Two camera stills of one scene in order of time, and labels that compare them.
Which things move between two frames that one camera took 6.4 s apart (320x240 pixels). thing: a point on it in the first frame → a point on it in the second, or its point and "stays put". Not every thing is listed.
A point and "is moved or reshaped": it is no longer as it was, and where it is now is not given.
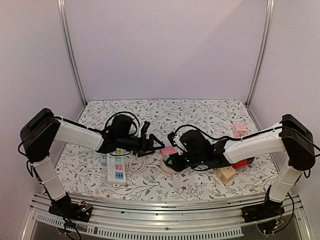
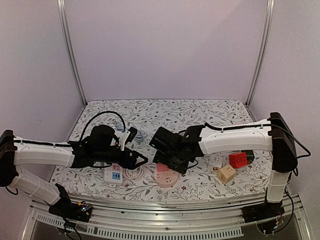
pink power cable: [138, 164] is moved or reshaped
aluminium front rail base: [218, 217] stays put
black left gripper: [144, 148] → [129, 165]
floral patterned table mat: [83, 171] stays put
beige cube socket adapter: [225, 173] stays put
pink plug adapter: [167, 150] is moved or reshaped
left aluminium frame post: [61, 4] stays put
